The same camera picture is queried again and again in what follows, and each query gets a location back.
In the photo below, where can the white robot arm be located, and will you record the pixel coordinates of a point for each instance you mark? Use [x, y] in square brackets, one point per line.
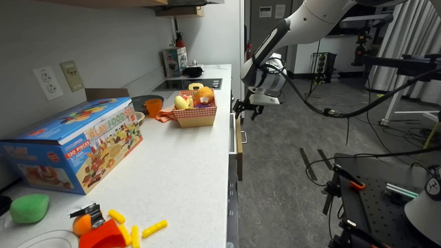
[310, 23]

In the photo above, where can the orange toy ball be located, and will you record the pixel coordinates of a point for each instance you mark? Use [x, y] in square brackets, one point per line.
[81, 225]

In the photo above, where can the dark bowl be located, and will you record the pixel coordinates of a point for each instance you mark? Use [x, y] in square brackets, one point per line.
[139, 103]

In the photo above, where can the pineapple plushie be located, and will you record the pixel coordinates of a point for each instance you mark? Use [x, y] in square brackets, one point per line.
[202, 97]

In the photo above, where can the orange toy cup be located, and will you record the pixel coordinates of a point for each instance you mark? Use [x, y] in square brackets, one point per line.
[153, 107]

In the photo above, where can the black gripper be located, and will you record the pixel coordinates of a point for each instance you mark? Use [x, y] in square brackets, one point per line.
[245, 105]

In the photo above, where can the yellow toy fry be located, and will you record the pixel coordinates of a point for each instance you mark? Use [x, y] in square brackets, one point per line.
[153, 229]

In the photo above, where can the white round plate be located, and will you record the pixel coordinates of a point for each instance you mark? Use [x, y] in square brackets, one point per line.
[55, 239]

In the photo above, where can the white wall outlet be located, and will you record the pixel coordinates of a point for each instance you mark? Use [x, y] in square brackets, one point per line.
[48, 83]

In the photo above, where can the yellow plushie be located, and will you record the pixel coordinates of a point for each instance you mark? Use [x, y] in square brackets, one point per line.
[180, 103]

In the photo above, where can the beige wall switch plate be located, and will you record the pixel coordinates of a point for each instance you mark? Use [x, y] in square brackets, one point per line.
[71, 75]

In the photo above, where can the blue toy food box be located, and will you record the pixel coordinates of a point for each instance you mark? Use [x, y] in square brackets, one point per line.
[75, 149]

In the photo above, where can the wooden front white drawer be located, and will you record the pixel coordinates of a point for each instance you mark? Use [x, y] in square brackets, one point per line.
[237, 141]

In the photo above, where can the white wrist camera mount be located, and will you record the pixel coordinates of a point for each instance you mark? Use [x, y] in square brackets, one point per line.
[259, 97]

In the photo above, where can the checkered wicker basket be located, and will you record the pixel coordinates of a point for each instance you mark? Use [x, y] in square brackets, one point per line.
[194, 116]

